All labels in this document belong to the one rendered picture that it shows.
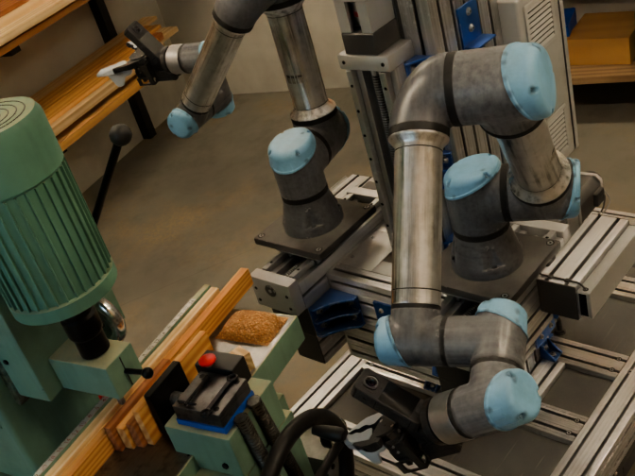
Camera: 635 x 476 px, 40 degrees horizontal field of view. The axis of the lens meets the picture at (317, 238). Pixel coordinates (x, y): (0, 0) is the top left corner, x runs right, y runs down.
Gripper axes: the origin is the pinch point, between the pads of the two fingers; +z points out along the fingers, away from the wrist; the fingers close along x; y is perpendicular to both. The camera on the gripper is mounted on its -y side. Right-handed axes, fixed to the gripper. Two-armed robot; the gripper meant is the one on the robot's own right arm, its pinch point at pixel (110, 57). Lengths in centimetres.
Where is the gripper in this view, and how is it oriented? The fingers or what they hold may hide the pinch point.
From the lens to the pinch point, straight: 240.8
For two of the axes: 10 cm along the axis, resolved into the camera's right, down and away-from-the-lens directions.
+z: -8.7, -0.4, 4.9
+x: 3.8, -6.8, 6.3
